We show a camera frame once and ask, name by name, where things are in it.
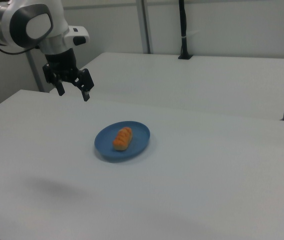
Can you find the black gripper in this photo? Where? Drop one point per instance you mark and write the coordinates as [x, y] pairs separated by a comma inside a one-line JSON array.
[[61, 63]]

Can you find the orange bread loaf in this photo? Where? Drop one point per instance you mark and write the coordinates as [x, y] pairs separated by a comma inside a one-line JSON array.
[[123, 138]]

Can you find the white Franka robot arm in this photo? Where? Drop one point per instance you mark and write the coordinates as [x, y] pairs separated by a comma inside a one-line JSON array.
[[39, 25]]

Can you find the blue round plate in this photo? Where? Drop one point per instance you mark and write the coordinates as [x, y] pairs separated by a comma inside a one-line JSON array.
[[138, 141]]

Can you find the white side table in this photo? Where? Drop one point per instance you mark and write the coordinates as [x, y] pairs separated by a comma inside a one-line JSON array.
[[194, 85]]

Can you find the black pole with clamp base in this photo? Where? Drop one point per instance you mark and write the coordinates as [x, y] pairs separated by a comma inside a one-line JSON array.
[[183, 22]]

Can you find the grey aluminium frame post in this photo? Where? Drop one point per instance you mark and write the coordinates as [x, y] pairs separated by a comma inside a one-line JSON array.
[[145, 27], [35, 72]]

